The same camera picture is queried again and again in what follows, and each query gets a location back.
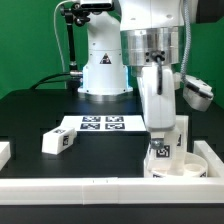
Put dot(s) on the white round stool seat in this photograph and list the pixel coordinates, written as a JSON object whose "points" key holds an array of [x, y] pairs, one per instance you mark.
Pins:
{"points": [[191, 165]]}

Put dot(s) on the white block at left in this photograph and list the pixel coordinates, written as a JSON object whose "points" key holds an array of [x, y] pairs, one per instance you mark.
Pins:
{"points": [[5, 153]]}

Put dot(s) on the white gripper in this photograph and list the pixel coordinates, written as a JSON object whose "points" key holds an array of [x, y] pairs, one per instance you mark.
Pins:
{"points": [[159, 110]]}

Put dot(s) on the white marker sheet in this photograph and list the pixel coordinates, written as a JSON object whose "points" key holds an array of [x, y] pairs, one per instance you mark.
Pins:
{"points": [[103, 123]]}

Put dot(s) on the white front rail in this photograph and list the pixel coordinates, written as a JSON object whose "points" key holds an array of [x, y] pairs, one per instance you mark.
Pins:
{"points": [[83, 191]]}

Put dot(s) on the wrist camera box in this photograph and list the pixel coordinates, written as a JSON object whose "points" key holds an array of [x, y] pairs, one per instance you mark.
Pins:
{"points": [[197, 93]]}

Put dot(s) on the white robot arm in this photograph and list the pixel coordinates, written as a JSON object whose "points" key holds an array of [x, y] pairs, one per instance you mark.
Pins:
{"points": [[154, 38]]}

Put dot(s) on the white rail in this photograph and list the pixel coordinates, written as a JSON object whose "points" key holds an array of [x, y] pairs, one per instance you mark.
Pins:
{"points": [[83, 191], [215, 164]]}

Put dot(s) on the white right rail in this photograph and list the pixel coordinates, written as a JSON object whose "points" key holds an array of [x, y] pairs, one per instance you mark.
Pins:
{"points": [[215, 164]]}

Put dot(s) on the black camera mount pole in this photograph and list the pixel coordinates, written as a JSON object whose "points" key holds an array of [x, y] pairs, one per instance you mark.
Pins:
{"points": [[73, 15]]}

